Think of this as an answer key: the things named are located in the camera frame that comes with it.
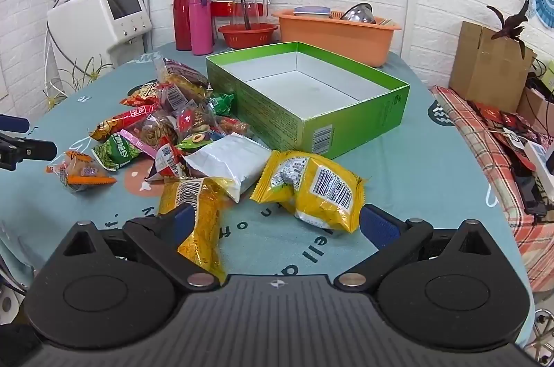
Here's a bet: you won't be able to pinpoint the red plaid cloth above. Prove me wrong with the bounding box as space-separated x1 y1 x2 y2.
430 85 554 294

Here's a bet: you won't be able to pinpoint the red plastic basin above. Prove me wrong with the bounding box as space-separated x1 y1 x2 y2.
217 23 279 50

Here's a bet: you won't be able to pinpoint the red thermos jug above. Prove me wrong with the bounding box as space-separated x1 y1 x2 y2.
173 0 206 51

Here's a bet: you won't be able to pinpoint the white snack packet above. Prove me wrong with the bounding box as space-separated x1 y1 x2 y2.
184 132 272 204

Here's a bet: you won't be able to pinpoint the dark red plant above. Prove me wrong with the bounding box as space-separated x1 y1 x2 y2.
486 0 531 60

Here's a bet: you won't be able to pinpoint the red packet white print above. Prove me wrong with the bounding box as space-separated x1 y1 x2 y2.
120 95 159 108

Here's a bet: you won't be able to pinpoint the green date snack packet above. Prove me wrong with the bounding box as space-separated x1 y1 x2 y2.
175 131 223 153

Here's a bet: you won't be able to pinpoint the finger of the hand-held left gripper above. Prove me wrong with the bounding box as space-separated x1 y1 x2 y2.
0 113 31 134
0 134 58 172

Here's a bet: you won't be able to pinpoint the pink slim snack packet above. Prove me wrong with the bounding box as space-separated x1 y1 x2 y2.
120 129 160 160

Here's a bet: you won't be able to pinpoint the golden clear snack packet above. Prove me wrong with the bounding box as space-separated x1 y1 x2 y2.
158 176 229 285

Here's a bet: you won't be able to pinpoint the orange clear snack packet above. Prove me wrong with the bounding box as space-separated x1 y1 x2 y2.
46 150 118 193

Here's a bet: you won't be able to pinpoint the small green snack packet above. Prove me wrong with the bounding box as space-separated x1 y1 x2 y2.
208 92 235 117

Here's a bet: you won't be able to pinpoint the large cardboard box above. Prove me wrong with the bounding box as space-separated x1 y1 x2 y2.
449 20 537 114

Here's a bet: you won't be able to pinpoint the red noodle snack packet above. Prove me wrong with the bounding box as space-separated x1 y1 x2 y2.
89 105 160 143

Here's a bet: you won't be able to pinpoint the white machine with screen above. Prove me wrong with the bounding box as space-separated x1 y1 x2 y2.
47 0 152 67

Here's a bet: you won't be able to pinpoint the orange plastic basin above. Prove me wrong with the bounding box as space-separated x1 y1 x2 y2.
272 9 402 68

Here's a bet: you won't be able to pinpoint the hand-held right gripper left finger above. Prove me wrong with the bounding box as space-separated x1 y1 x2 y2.
61 202 221 292

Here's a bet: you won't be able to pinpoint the blue lidded container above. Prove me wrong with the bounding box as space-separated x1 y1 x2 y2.
294 6 334 19

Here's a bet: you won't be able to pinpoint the clear orange candy packet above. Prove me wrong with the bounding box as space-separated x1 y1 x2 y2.
216 116 252 137

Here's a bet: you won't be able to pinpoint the dark red snack packet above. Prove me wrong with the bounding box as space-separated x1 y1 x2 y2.
145 137 188 181

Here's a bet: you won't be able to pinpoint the clear cracker packet dark label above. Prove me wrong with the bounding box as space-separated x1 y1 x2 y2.
155 57 214 112

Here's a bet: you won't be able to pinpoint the yellow snack packet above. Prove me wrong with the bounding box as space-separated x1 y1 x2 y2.
250 149 368 233

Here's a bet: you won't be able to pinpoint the steel bowl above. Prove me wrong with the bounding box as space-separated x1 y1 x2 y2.
340 3 378 25

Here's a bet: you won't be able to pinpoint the clear nut snack packet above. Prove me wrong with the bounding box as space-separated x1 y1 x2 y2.
137 113 179 151

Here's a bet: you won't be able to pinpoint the green cardboard box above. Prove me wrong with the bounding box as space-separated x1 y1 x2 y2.
205 41 411 160

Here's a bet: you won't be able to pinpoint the pink bottle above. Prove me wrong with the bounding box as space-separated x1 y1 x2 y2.
188 0 214 56

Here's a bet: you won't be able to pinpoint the glass pitcher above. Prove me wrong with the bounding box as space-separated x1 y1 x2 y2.
231 0 270 30

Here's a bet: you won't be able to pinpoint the clear packet red label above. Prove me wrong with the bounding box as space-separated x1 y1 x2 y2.
177 105 217 134

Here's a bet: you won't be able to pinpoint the small cardboard box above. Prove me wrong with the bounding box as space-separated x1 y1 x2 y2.
517 85 554 129

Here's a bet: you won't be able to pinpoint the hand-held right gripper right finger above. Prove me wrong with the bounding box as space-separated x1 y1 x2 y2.
333 203 494 292

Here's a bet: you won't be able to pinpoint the white power strip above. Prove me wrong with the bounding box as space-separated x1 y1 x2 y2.
524 142 554 190

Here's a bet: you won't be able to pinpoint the teal printed tablecloth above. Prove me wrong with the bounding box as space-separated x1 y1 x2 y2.
0 41 535 350

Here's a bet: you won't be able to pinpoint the green pea snack packet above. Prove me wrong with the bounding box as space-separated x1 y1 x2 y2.
92 132 143 172

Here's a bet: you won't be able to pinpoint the red paper envelopes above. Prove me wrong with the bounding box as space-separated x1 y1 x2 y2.
472 101 539 173

